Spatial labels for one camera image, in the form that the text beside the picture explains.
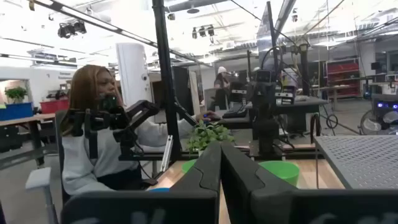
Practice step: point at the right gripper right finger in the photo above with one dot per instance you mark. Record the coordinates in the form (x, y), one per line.
(280, 205)

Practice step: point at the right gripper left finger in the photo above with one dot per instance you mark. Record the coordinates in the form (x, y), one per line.
(186, 205)

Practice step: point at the blue plastic bowl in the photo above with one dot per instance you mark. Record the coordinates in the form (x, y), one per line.
(159, 189)

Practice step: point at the green plastic bowl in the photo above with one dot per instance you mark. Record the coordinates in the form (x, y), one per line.
(283, 172)
(188, 166)

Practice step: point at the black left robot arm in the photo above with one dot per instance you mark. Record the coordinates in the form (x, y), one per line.
(264, 124)

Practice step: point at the green potted plant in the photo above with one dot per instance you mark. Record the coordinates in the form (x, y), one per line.
(16, 93)
(208, 135)

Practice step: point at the grey perforated metal shelf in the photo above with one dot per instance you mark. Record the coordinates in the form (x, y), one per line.
(367, 161)

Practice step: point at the black desk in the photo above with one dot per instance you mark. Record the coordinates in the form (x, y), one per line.
(298, 104)

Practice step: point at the person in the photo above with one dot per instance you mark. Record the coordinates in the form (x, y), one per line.
(222, 87)
(93, 161)

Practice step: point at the grey floor fan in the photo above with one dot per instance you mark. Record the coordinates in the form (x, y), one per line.
(370, 124)

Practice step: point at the dark office chair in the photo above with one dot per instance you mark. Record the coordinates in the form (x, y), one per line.
(58, 155)

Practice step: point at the white round pillar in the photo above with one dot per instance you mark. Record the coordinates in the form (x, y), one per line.
(133, 74)

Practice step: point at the computer with blue lights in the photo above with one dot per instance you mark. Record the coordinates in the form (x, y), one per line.
(385, 105)

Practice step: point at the red storage rack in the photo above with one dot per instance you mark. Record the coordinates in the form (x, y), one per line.
(342, 68)

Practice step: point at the grey stool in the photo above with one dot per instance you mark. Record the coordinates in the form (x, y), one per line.
(37, 179)

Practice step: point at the red storage bin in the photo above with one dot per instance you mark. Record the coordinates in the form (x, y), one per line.
(53, 106)

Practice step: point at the black ceiling spotlight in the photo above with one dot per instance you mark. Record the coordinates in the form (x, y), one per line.
(211, 30)
(80, 27)
(66, 31)
(194, 33)
(202, 31)

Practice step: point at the wooden work table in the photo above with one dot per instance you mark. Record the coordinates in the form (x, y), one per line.
(25, 119)

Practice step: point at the blue storage bin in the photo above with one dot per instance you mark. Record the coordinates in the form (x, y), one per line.
(17, 111)

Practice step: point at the white metal bracket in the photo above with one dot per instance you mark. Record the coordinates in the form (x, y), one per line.
(167, 152)

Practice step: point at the black aluminium rig frame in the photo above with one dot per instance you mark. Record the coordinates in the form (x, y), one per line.
(166, 93)

